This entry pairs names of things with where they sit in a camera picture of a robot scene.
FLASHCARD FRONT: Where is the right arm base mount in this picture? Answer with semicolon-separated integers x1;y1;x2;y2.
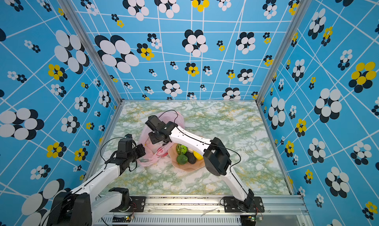
220;196;265;213

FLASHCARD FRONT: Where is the left corner aluminium post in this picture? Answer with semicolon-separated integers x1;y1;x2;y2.
57;0;122;105

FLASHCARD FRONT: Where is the light green lime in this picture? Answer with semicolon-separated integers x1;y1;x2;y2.
176;155;188;165

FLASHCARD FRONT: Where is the pink plastic bag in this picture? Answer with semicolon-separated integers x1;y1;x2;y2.
135;110;186;167

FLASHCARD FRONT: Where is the yellow lemon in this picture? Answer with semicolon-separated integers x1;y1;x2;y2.
193;151;203;160

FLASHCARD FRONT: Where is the corner aluminium post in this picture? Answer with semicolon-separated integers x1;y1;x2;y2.
57;0;122;105
256;0;312;105

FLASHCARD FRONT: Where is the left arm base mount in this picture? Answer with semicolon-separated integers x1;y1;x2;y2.
111;196;146;213

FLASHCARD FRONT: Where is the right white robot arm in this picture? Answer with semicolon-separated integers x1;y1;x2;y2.
145;115;256;212

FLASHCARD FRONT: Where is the pink wavy plate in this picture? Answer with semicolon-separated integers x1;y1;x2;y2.
168;144;205;172

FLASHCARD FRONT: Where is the green kiwi fruit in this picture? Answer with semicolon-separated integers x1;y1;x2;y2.
176;144;188;155

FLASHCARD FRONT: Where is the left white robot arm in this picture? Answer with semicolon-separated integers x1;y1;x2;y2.
41;134;146;226

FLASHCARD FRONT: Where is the aluminium front rail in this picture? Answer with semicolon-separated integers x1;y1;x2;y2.
56;194;314;226

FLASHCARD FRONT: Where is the right corner aluminium post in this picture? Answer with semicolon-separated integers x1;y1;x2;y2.
256;0;312;105

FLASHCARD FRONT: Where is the dark green avocado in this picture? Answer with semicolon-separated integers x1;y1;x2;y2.
185;152;197;164

